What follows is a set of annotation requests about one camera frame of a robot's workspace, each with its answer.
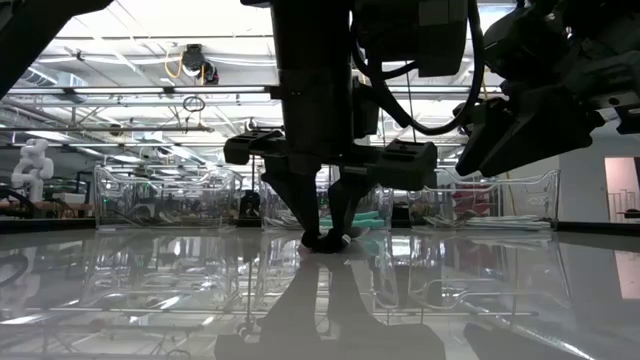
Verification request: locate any white humanoid robot figure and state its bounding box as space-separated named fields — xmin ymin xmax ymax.
xmin=9 ymin=138 xmax=55 ymax=204

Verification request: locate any red storage bin rack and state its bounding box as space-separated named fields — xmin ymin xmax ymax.
xmin=449 ymin=185 xmax=501 ymax=222

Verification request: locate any wooden workbench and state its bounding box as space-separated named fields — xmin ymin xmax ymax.
xmin=0 ymin=199 xmax=96 ymax=220

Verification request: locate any white box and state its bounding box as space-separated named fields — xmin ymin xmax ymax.
xmin=52 ymin=192 xmax=87 ymax=206

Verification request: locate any silver ceiling air duct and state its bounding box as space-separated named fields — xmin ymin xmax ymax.
xmin=14 ymin=64 xmax=89 ymax=104

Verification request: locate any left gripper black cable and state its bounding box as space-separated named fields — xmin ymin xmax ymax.
xmin=349 ymin=0 xmax=487 ymax=137

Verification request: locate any black ceiling cable reel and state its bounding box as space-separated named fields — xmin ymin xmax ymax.
xmin=179 ymin=43 xmax=221 ymax=86

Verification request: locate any clear plastic bin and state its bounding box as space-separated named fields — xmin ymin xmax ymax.
xmin=256 ymin=167 xmax=397 ymax=232
xmin=402 ymin=168 xmax=561 ymax=229
xmin=92 ymin=166 xmax=244 ymax=230

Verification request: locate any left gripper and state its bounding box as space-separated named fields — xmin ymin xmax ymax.
xmin=223 ymin=68 xmax=441 ymax=253

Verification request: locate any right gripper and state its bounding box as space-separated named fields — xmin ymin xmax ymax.
xmin=454 ymin=0 xmax=640 ymax=180

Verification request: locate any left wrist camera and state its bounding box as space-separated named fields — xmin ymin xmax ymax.
xmin=352 ymin=0 xmax=470 ymax=79

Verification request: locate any pale pink door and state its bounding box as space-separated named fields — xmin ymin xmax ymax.
xmin=603 ymin=156 xmax=640 ymax=224

